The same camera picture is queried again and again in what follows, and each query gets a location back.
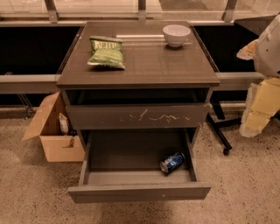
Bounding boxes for blue pepsi can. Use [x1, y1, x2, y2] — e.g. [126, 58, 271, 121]
[159, 152, 185, 174]

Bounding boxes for metal window railing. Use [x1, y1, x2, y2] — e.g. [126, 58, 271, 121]
[0, 0, 280, 95]

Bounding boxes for open grey middle drawer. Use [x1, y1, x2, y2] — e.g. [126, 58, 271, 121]
[68, 129, 211, 203]

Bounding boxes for dark side table top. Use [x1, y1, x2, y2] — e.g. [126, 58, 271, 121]
[234, 15, 276, 35]

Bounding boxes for black rolling stand base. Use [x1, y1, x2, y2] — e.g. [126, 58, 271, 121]
[206, 101, 280, 156]

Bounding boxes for dark grey drawer cabinet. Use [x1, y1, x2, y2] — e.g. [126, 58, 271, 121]
[57, 21, 220, 146]

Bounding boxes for snack packet in box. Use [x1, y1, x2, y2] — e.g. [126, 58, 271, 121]
[59, 113, 69, 135]

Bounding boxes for open cardboard box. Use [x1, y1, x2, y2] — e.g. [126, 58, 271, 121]
[22, 92, 85, 162]

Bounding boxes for white ceramic bowl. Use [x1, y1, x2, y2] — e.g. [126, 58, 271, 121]
[163, 24, 191, 47]

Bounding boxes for green chip bag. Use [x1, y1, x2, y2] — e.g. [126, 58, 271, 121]
[87, 36, 125, 69]

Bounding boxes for scratched grey top drawer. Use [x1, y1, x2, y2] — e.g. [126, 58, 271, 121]
[66, 103, 209, 130]

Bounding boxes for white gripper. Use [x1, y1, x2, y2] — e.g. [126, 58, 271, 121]
[236, 15, 280, 137]

